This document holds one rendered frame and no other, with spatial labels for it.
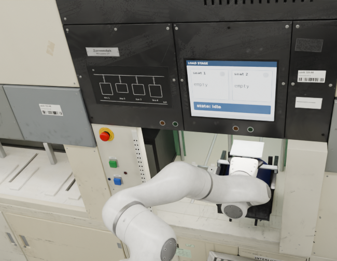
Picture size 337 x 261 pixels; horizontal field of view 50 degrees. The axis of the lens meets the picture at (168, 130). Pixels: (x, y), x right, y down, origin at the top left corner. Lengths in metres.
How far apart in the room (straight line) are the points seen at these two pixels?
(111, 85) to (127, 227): 0.61
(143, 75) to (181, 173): 0.46
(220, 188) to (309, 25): 0.52
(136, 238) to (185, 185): 0.18
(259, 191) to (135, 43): 0.62
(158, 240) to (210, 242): 0.90
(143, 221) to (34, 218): 1.36
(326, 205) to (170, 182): 0.73
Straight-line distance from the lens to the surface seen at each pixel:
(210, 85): 1.19
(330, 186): 1.39
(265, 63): 1.13
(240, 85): 1.17
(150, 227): 0.85
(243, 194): 1.12
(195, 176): 0.93
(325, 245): 1.62
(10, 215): 2.28
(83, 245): 2.13
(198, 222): 1.70
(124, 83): 1.30
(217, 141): 2.16
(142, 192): 0.91
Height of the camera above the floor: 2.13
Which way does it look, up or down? 33 degrees down
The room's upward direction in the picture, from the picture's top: 8 degrees counter-clockwise
